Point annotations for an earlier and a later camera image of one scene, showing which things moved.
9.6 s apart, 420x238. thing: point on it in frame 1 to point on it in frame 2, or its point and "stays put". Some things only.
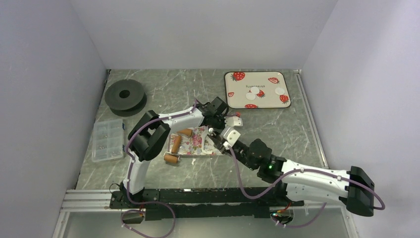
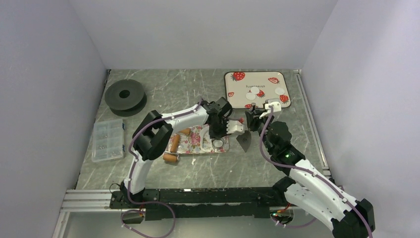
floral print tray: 191,145 stays put
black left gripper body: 219,124 stays put
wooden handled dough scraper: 217,142 to 244,140
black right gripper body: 239,152 to 255,123
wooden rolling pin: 173,156 stays put
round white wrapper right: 280,90 stays put
